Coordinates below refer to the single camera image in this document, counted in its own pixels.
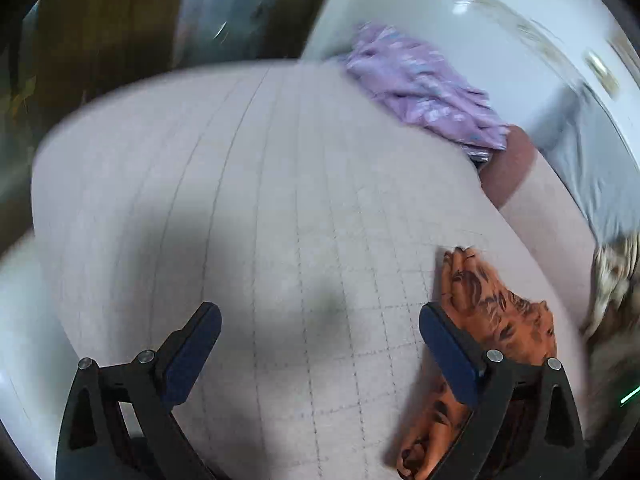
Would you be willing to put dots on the orange black floral blouse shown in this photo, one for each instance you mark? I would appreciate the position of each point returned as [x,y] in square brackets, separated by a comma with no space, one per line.
[477,301]

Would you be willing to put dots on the brown wooden mirrored wardrobe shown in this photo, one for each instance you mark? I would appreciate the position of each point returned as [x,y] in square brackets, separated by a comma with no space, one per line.
[59,54]

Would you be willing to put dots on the pink bolster pillow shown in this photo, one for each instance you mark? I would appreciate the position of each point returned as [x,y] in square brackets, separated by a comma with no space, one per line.
[539,209]

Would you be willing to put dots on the purple floral folded cloth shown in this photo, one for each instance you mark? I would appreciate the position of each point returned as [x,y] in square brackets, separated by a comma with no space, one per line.
[413,80]

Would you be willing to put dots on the grey pillow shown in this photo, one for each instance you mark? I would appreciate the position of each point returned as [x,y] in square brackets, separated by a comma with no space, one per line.
[581,143]

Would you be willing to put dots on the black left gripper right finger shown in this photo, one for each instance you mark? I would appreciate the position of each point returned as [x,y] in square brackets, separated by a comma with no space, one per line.
[523,421]

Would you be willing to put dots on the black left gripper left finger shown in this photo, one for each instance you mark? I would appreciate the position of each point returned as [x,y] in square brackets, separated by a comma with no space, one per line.
[118,421]

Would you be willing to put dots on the pink quilted bed sheet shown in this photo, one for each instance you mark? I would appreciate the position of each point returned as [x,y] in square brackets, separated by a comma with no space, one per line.
[314,220]

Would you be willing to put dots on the cream brown floral blanket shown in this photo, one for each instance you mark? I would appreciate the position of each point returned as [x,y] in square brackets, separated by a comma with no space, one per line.
[615,272]

